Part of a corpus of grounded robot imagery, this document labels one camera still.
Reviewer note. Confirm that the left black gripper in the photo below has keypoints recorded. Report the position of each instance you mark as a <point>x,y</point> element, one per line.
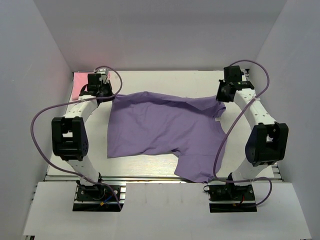
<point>108,85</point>

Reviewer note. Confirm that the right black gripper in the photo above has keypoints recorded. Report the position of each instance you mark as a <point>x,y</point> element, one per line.
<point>219,96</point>

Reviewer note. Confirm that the purple t shirt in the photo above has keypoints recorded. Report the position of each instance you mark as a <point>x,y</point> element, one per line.
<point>148,123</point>

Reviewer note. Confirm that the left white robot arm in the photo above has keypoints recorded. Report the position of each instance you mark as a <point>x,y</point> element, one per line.
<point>69,137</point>

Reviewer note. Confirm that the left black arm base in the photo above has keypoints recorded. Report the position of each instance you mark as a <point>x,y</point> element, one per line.
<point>97,198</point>

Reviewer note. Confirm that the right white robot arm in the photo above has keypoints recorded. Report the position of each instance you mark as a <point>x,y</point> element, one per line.
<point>267,141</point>

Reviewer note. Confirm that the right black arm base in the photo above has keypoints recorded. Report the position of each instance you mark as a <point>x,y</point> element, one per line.
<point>231,198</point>

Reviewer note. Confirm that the folded pink t shirt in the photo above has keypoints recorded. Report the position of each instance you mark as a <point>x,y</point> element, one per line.
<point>80,79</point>

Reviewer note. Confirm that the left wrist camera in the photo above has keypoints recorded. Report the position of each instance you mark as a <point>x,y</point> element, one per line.
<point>104,75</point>

